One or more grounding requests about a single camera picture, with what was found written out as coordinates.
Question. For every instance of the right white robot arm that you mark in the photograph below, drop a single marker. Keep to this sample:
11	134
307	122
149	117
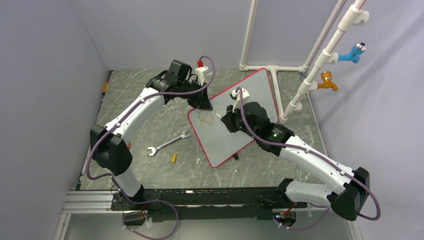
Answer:
344	189

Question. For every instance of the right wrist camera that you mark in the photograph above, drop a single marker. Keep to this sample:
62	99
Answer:
239	95

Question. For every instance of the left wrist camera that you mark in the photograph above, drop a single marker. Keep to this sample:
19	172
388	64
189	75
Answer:
202	72

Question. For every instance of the orange tap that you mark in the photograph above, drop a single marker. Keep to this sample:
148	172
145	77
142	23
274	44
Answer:
327	83

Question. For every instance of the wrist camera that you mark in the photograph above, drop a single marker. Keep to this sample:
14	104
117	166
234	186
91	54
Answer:
202	72
239	95

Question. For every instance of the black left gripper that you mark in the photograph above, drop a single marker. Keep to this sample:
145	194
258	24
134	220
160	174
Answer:
202	101

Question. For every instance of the red-framed whiteboard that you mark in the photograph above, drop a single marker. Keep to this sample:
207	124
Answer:
221	138

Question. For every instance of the white pipe with taps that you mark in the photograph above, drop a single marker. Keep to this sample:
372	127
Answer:
354	16

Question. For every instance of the blue tap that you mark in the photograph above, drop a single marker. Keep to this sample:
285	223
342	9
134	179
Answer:
355	53

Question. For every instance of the white corner pipe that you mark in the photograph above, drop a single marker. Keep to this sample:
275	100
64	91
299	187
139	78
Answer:
250	22

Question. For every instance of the yellow marker cap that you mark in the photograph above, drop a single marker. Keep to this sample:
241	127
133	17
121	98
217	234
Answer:
174	158

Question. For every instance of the silver combination wrench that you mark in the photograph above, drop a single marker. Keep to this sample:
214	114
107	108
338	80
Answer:
154	150

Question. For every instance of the white floor pipe frame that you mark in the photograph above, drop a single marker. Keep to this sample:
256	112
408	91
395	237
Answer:
284	80

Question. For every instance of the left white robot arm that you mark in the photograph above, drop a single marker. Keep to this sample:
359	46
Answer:
109	142

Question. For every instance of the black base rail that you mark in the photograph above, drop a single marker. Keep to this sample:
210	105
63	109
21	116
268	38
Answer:
261	203

